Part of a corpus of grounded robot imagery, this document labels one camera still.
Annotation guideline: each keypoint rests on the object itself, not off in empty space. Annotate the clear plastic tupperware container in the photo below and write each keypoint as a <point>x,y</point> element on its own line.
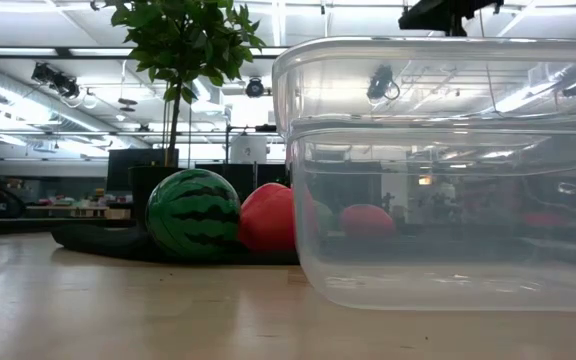
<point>448,150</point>

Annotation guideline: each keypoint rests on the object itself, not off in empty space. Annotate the black ceiling spotlight cluster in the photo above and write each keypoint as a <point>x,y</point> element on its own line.
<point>60,82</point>

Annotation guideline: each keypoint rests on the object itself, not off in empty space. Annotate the red toy bell pepper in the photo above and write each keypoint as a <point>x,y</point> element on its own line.
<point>267,220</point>

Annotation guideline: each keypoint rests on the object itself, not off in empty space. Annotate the wooden workbench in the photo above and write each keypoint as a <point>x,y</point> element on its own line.
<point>78,212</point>

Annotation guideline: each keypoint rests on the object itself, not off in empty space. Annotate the round black ceiling lamp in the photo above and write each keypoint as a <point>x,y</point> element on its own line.
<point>254,88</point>

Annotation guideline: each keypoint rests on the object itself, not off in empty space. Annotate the black cloth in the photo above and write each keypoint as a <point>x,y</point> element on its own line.
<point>98,240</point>

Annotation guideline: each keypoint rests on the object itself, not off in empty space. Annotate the light green toy fruit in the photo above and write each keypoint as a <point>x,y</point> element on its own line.
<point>325,217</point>

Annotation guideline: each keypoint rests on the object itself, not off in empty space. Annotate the red toy tomato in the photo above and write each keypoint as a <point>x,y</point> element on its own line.
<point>367,221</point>

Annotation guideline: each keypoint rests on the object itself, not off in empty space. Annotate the green striped toy watermelon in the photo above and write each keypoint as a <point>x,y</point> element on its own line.
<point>193,215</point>

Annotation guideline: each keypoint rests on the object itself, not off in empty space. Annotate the green plant in black pot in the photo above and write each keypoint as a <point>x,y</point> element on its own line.
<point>183,40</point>

